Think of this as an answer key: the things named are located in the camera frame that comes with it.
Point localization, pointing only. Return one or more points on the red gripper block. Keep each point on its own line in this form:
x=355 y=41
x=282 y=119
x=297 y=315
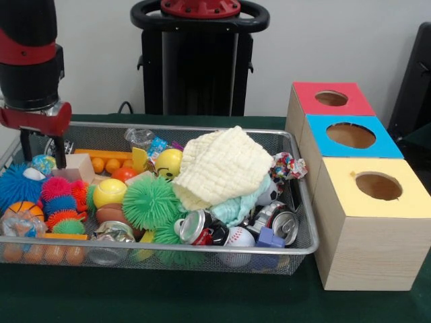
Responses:
x=37 y=122

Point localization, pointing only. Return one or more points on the green spiky ball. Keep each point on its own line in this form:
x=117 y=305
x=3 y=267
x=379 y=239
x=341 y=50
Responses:
x=151 y=202

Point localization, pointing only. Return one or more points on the yellow smiley ball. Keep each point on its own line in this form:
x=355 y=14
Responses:
x=168 y=163

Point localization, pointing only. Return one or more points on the cream knitted cloth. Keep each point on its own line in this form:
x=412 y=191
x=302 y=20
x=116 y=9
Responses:
x=222 y=168

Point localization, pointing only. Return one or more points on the mint green knitted cloth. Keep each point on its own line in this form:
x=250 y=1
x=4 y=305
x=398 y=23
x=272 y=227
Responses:
x=236 y=207

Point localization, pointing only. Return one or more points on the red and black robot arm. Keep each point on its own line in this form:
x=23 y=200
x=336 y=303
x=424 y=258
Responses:
x=27 y=47

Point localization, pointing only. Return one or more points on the shallow clear mesh bin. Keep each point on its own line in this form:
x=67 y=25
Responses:
x=300 y=222

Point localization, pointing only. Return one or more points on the wooden box with three holes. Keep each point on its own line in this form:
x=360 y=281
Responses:
x=363 y=235

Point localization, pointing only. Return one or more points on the blue spiky ball with eyes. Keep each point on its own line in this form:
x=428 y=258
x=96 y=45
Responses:
x=19 y=185

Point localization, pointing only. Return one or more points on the plain yellow ball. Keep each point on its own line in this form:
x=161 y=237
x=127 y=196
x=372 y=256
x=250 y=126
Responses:
x=109 y=193

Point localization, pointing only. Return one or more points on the red crushed can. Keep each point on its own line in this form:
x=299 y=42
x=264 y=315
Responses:
x=199 y=229

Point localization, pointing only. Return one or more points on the white toy baseball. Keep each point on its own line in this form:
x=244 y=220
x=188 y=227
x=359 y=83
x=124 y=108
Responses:
x=239 y=237

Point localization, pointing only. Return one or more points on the dark green table cloth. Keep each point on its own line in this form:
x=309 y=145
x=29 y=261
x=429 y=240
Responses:
x=202 y=296

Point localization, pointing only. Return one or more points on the silver crushed can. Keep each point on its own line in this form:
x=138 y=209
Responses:
x=284 y=225

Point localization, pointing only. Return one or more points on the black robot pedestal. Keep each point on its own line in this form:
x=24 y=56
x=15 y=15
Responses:
x=195 y=67

